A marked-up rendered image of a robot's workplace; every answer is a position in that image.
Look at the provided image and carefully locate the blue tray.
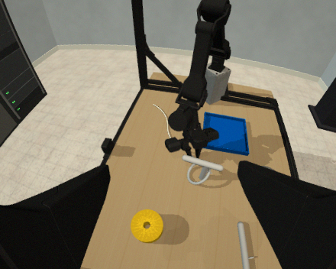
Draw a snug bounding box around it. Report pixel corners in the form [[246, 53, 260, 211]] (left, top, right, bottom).
[[203, 112, 249, 156]]

